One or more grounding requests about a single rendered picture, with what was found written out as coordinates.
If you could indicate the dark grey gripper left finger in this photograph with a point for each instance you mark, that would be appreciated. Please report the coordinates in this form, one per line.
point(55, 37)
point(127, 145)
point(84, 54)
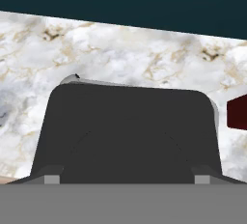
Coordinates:
point(51, 179)

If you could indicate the dark red box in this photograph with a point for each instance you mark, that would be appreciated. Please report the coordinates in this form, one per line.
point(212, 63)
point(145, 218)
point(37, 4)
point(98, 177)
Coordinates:
point(238, 112)

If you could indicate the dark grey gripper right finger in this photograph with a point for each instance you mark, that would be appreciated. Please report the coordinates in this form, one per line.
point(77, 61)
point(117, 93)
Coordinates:
point(202, 179)

